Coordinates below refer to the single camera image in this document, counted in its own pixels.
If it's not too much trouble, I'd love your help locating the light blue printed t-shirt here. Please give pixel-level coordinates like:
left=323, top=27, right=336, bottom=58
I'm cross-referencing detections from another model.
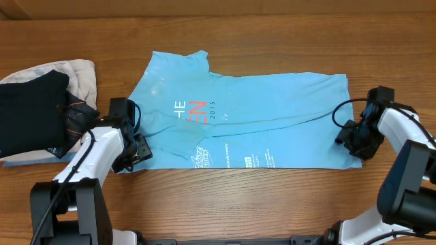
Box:
left=130, top=51, right=362, bottom=169

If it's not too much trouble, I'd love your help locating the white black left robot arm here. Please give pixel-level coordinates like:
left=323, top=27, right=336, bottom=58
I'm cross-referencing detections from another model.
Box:
left=30, top=116, right=153, bottom=244

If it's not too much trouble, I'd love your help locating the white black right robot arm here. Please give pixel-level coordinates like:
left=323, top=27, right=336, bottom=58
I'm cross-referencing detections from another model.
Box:
left=334, top=103, right=435, bottom=244

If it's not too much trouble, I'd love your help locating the dark printed folded garment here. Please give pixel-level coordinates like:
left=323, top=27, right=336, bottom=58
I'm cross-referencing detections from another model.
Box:
left=46, top=91, right=99, bottom=159

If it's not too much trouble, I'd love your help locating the blue folded garment bottom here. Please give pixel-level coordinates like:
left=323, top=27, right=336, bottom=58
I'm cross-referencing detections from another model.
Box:
left=3, top=152, right=76, bottom=167

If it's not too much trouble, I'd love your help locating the black folded garment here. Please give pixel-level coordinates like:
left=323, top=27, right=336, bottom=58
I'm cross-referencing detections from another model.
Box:
left=1, top=70, right=69, bottom=157

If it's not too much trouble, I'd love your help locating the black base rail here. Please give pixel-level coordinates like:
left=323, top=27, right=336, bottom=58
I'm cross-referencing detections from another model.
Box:
left=145, top=235, right=324, bottom=245

